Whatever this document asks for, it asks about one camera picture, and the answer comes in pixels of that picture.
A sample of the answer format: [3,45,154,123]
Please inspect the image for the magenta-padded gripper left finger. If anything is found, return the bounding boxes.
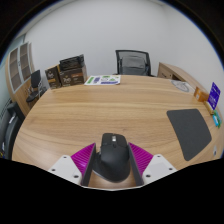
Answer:
[48,142,97,187]

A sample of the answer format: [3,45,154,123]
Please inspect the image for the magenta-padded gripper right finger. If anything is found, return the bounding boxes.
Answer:
[127,142,178,187]

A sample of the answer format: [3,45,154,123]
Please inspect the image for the black computer mouse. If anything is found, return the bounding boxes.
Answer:
[92,132,132,183]

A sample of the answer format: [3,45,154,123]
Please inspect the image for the dark grey mouse pad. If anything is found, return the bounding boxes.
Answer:
[166,108,213,162]

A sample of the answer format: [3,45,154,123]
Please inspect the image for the black padded office chair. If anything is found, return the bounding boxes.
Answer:
[0,101,26,160]

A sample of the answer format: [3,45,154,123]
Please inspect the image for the large brown cardboard box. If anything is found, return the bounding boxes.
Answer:
[57,66,88,88]

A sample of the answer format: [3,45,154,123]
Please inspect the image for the printed paper sheet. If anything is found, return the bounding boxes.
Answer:
[83,75,122,86]

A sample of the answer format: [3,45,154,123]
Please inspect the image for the round grey disc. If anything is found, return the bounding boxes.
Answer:
[170,79,194,93]

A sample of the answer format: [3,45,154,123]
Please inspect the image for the tan packet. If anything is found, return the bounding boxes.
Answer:
[203,99,216,114]

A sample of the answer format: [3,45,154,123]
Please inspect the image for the green packet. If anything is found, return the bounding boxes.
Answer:
[212,109,223,129]

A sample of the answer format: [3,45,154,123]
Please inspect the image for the orange cardboard box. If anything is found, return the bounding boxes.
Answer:
[193,86,210,103]

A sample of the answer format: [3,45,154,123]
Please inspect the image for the wooden sideboard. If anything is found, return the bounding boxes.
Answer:
[157,62,208,89]

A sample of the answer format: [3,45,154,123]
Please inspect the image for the small black chair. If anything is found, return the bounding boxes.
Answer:
[25,69,48,104]

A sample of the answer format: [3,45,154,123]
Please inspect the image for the purple card package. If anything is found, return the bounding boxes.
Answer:
[207,81,222,111]

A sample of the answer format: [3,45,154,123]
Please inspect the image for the black mesh office chair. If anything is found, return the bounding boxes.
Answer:
[114,49,155,78]

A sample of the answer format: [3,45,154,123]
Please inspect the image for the dark open box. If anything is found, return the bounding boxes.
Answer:
[59,54,85,72]

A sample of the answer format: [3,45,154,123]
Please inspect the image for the wooden shelf unit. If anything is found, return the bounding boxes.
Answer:
[4,42,34,116]

